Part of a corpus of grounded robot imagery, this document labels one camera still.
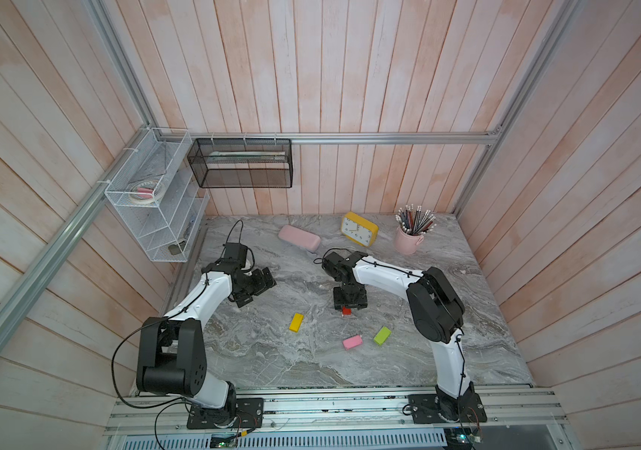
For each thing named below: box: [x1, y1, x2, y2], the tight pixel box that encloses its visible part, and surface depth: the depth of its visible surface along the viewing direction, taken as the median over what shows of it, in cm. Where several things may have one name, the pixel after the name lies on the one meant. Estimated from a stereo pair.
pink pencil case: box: [278, 225, 322, 253], surface depth 113 cm
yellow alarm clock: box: [341, 211, 380, 248], surface depth 110 cm
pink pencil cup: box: [393, 225, 425, 255], surface depth 105 cm
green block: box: [372, 326, 392, 346], surface depth 88 cm
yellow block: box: [288, 312, 305, 333], surface depth 92 cm
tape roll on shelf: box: [128, 180, 164, 204], surface depth 75 cm
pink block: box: [342, 334, 363, 350], surface depth 88 cm
